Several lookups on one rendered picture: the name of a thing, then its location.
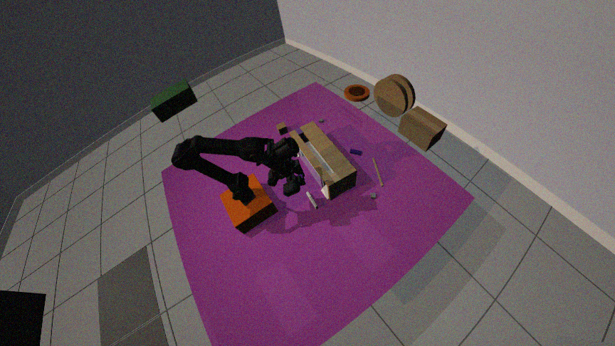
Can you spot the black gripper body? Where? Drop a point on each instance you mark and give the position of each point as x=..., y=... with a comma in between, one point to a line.
x=286, y=169

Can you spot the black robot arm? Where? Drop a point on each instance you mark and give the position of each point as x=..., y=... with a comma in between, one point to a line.
x=186, y=156

